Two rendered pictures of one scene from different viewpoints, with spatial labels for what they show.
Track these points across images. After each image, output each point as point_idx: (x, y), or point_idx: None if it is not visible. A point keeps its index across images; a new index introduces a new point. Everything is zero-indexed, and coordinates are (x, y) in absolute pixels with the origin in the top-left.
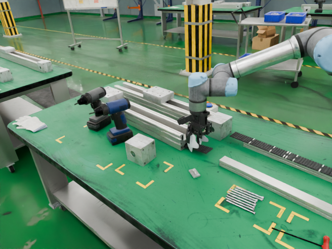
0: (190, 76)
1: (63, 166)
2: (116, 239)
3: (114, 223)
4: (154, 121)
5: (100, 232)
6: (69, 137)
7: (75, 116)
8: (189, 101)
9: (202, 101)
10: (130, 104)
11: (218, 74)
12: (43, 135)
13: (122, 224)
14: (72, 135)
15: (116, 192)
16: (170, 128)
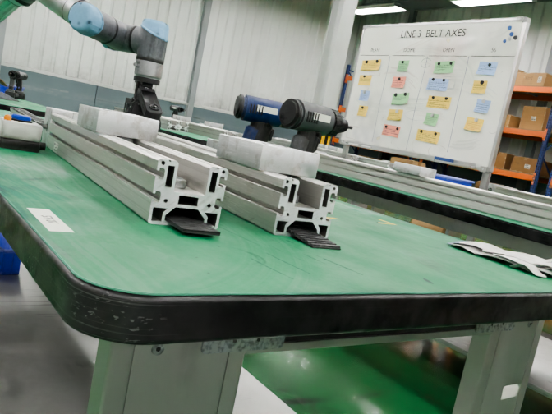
0: (167, 25)
1: (352, 204)
2: (254, 389)
3: (254, 410)
4: (183, 140)
5: (286, 408)
6: (365, 218)
7: (375, 236)
8: (155, 69)
9: (149, 61)
10: (234, 106)
11: (119, 20)
12: (436, 236)
13: (237, 403)
14: (359, 218)
15: None
16: (165, 135)
